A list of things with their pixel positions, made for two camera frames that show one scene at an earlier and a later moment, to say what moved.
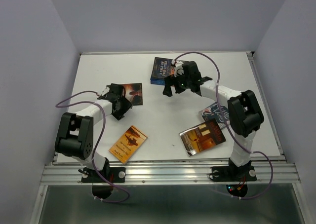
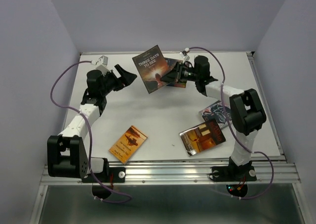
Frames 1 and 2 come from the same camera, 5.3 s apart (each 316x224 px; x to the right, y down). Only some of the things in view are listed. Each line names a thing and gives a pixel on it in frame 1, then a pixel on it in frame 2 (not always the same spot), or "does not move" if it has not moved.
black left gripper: x=126 y=105 to x=125 y=79
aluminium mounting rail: x=59 y=173 does not move
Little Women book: x=213 y=112 does not move
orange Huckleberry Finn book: x=128 y=144 does not move
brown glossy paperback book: x=202 y=137 does not move
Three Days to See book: x=133 y=93 to x=152 y=66
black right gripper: x=171 y=80 to x=180 y=67
